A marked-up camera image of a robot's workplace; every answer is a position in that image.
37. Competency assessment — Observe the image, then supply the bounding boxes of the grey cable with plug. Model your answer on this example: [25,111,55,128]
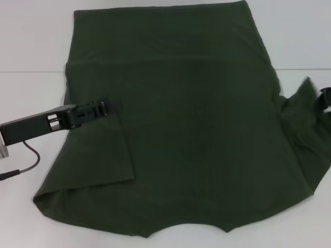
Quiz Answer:
[0,140,42,181]

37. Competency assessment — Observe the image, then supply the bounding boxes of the dark green shirt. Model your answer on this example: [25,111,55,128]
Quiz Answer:
[32,0,331,231]

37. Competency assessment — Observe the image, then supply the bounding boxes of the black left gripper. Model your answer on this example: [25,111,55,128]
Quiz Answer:
[0,97,123,146]

